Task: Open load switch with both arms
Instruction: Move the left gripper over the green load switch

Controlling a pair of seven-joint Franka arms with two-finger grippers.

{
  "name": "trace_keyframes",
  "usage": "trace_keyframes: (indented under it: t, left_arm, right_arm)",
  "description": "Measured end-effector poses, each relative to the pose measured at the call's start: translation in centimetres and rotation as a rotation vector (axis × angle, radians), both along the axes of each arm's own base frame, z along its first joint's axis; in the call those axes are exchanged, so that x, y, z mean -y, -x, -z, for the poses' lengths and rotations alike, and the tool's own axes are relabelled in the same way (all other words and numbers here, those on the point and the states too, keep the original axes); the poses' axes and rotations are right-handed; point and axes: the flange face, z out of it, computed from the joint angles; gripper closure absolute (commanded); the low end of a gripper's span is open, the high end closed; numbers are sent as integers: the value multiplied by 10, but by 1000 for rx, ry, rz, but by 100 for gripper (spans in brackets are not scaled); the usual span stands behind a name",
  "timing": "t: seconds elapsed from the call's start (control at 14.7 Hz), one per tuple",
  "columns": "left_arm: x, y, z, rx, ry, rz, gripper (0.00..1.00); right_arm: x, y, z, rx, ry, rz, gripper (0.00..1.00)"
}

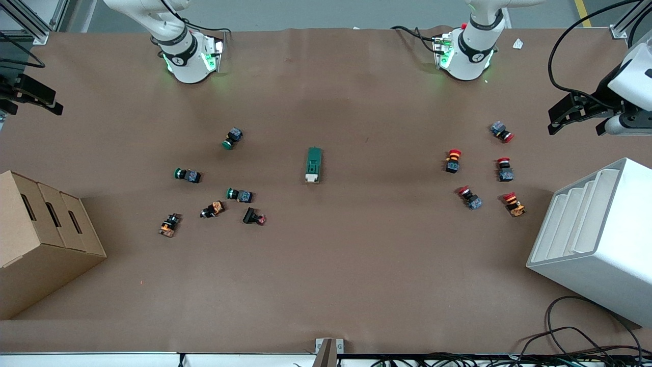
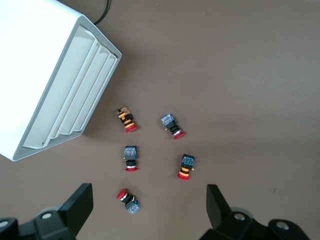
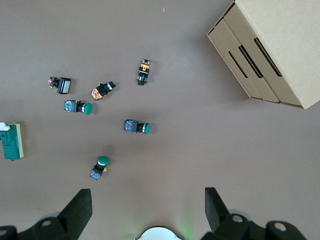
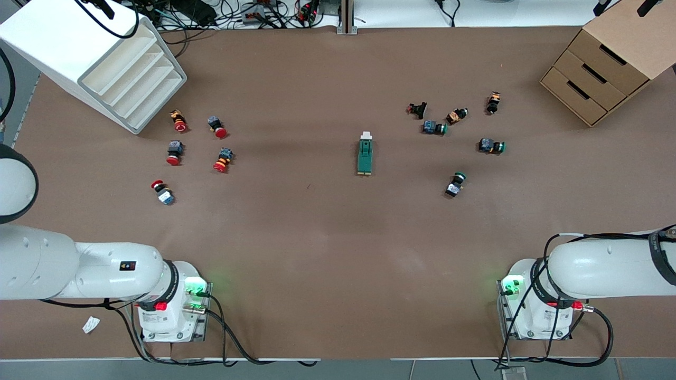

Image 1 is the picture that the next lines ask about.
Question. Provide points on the red button orange clear block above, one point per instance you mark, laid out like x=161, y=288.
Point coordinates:
x=514, y=205

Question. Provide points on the red button orange collar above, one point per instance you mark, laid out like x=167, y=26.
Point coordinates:
x=453, y=160

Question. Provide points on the green push button blue block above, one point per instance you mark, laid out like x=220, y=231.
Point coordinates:
x=240, y=194
x=188, y=175
x=233, y=137

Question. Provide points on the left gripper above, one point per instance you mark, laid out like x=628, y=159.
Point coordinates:
x=602, y=94

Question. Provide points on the brown cardboard box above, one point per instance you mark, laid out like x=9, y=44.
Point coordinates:
x=41, y=244

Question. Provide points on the brown paper table cover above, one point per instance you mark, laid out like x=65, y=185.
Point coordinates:
x=356, y=265

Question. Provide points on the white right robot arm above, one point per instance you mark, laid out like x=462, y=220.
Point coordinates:
x=186, y=61

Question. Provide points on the small white paper tag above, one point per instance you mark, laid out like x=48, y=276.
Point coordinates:
x=517, y=44

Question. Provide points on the metal edge bracket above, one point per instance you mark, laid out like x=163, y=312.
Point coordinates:
x=328, y=351

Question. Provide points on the green load switch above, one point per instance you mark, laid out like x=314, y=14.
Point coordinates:
x=313, y=162

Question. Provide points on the red button blue block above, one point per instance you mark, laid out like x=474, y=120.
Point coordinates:
x=505, y=171
x=471, y=199
x=500, y=130

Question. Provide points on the black button orange block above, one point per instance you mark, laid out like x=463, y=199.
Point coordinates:
x=213, y=209
x=169, y=225

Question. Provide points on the white table edge rail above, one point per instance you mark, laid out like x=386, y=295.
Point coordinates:
x=102, y=359

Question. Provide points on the aluminium frame profile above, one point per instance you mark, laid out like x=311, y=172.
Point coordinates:
x=30, y=23
x=624, y=25

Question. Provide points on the black switch pink tip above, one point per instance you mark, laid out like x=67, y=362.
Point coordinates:
x=252, y=216

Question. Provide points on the white slotted plastic bin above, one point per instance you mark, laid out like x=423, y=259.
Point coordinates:
x=606, y=244

